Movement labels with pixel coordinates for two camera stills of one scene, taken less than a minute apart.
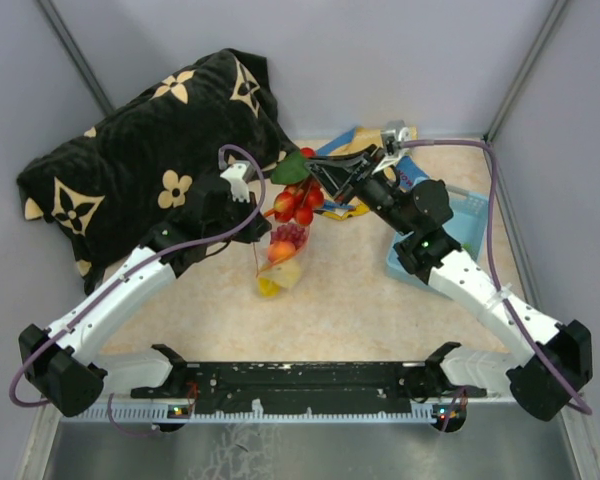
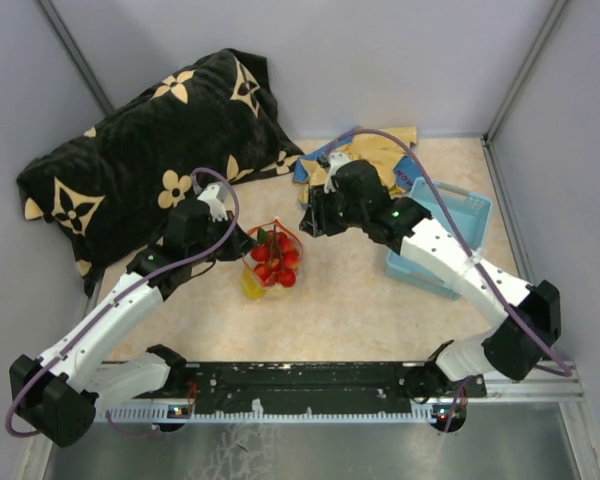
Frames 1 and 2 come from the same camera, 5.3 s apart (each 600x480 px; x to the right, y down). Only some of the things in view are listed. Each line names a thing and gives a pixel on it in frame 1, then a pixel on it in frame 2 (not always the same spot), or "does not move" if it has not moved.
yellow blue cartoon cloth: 410,170 does not move
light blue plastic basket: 467,226 does not move
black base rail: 306,385 does not move
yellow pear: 285,274 → 279,292
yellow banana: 268,288 → 250,287
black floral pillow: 115,188 does not move
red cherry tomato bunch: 303,194 → 276,257
